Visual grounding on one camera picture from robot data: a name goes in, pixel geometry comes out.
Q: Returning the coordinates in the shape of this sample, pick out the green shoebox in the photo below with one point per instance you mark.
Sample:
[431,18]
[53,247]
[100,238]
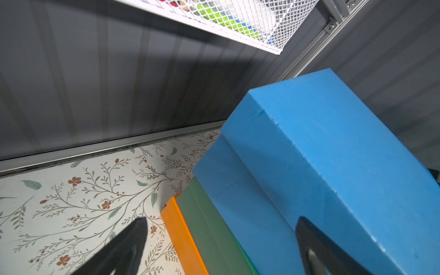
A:
[220,251]

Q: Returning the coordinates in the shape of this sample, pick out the blue shoebox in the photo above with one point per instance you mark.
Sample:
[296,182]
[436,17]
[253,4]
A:
[309,147]

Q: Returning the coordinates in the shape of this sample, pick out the orange shoebox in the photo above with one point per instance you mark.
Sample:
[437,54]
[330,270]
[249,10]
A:
[185,247]

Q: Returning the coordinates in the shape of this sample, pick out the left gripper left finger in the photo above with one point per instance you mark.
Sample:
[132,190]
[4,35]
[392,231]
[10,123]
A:
[122,255]

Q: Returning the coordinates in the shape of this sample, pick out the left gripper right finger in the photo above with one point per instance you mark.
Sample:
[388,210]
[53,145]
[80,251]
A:
[320,255]

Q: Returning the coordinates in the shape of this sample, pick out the white wire mesh basket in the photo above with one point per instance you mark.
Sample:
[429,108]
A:
[265,25]

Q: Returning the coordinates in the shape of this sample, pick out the floral table mat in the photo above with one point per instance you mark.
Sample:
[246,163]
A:
[55,219]

